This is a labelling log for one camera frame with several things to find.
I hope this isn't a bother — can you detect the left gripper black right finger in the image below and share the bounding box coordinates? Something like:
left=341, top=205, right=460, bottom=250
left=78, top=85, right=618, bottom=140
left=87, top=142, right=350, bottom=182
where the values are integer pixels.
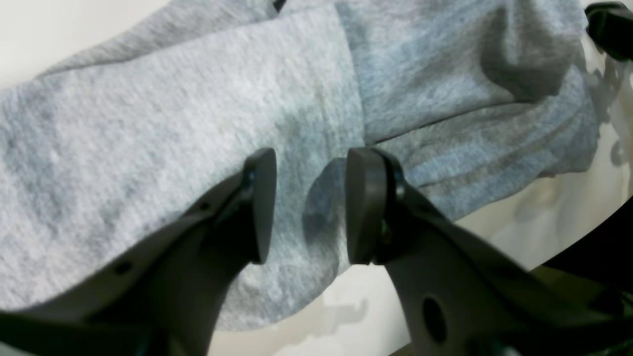
left=345, top=148, right=632, bottom=356

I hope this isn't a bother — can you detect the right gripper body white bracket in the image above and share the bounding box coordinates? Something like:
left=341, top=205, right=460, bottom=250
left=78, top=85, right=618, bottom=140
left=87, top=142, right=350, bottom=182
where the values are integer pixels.
left=585, top=1, right=633, bottom=61

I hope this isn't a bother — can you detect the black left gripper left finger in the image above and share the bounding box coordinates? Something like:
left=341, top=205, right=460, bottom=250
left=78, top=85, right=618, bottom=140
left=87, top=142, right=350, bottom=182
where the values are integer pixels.
left=0, top=148, right=277, bottom=356

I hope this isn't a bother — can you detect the grey T-shirt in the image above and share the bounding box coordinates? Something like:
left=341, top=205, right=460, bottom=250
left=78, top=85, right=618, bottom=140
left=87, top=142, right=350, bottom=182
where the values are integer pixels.
left=0, top=0, right=598, bottom=331

